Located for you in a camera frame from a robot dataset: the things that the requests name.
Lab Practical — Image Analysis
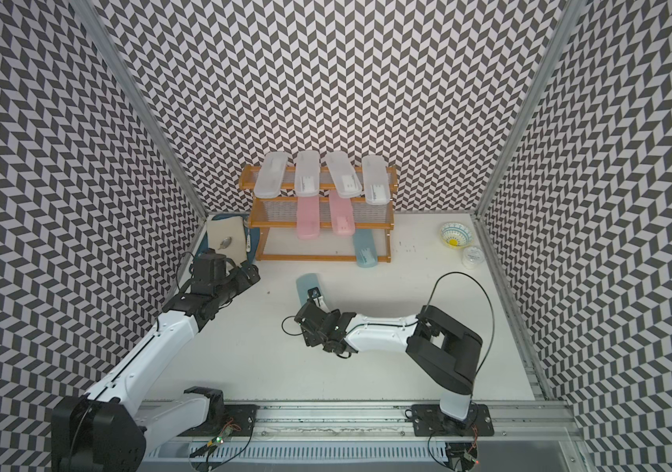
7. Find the clear pencil case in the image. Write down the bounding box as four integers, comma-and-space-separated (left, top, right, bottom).
362, 155, 391, 206
295, 151, 321, 198
325, 151, 363, 199
253, 151, 291, 200

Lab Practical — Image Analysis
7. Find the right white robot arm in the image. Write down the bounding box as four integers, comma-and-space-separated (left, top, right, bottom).
294, 299, 483, 435

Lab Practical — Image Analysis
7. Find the aluminium front rail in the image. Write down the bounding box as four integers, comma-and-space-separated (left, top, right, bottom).
139, 400, 595, 471

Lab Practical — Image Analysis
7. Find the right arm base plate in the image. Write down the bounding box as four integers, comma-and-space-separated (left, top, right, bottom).
405, 403, 495, 438

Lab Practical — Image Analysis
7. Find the wooden two-tier shelf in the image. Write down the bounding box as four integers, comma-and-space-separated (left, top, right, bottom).
249, 166, 398, 263

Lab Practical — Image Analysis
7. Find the patterned bowl yellow centre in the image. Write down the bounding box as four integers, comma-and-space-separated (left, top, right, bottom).
439, 221, 474, 249

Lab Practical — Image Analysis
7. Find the teal pencil case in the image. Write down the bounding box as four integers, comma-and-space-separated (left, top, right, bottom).
352, 228, 378, 269
296, 273, 322, 306

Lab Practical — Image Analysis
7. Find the dark teal tray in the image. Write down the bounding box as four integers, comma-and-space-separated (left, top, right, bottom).
188, 214, 260, 264

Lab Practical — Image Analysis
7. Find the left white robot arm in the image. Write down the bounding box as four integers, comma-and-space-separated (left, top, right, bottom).
51, 249, 260, 471

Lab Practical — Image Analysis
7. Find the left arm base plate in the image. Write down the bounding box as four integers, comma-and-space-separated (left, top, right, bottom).
179, 403, 258, 438

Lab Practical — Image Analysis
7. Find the pink pencil case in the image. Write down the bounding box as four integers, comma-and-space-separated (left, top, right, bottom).
296, 196, 320, 240
328, 191, 356, 237

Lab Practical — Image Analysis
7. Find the beige folded cloth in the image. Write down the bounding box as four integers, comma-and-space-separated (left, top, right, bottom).
205, 216, 247, 266

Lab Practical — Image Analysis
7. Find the small clear glass cup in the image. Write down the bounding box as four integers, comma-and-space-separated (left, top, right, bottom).
462, 246, 486, 269

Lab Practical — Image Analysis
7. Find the pink handled spoon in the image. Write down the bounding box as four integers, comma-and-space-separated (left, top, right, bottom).
218, 237, 233, 249

